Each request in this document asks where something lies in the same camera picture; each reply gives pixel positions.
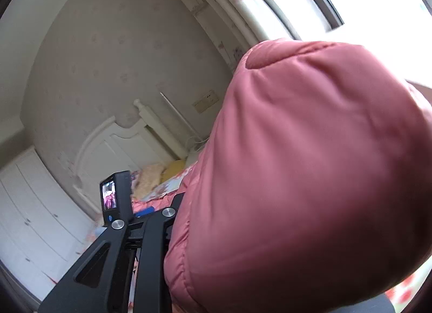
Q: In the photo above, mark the pink quilted coat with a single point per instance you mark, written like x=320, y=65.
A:
x=303, y=181

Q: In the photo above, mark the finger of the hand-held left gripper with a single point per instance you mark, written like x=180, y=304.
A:
x=145, y=212

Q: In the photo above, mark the white wardrobe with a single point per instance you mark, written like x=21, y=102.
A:
x=37, y=215

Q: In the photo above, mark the white wooden headboard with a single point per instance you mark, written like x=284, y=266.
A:
x=118, y=151

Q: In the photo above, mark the cream printed pillow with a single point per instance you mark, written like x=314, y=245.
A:
x=148, y=179

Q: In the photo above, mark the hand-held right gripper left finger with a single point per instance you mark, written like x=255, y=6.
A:
x=152, y=265

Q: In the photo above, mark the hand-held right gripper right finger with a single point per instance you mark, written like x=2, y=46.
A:
x=384, y=306

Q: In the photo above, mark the yellow pillow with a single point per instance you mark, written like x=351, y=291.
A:
x=173, y=169

